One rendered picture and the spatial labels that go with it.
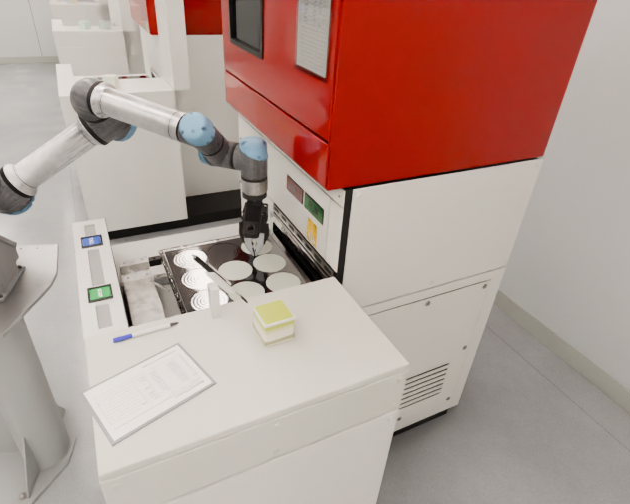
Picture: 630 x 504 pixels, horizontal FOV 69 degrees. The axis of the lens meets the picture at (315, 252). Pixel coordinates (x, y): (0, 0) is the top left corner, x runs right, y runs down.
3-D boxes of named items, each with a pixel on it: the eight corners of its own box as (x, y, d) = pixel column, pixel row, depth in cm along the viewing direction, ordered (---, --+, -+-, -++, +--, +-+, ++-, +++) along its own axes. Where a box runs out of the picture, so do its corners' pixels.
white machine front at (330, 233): (246, 197, 193) (244, 101, 171) (338, 314, 132) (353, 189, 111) (239, 198, 191) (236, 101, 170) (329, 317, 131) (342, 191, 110)
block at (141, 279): (152, 277, 132) (151, 269, 131) (154, 284, 130) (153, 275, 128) (123, 283, 129) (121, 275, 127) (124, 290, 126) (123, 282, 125)
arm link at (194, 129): (60, 57, 122) (215, 107, 110) (88, 79, 133) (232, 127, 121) (41, 95, 121) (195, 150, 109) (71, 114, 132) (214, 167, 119)
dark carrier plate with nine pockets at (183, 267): (268, 233, 154) (268, 231, 154) (312, 291, 129) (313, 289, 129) (164, 253, 141) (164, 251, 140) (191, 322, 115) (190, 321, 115)
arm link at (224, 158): (196, 126, 123) (233, 132, 120) (213, 143, 134) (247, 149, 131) (187, 153, 122) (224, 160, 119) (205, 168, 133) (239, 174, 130)
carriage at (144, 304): (148, 269, 140) (147, 261, 139) (173, 348, 113) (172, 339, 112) (121, 275, 137) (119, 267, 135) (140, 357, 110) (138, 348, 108)
